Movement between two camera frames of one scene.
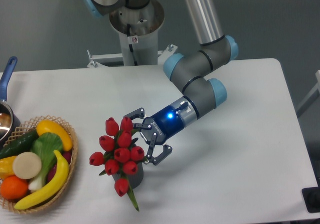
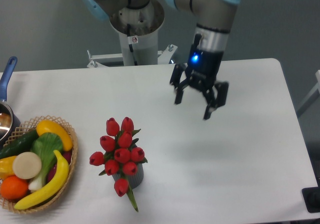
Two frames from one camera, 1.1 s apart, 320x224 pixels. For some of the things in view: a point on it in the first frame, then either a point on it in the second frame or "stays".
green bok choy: [46, 146] stays
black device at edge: [311, 197] stays
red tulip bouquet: [119, 157] stays
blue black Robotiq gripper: [162, 125] -> [202, 71]
